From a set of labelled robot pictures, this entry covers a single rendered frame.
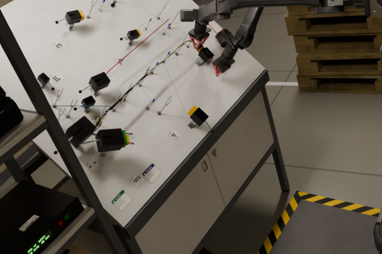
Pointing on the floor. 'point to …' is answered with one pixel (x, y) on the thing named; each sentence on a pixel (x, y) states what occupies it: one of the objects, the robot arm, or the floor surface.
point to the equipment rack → (55, 131)
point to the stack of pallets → (333, 36)
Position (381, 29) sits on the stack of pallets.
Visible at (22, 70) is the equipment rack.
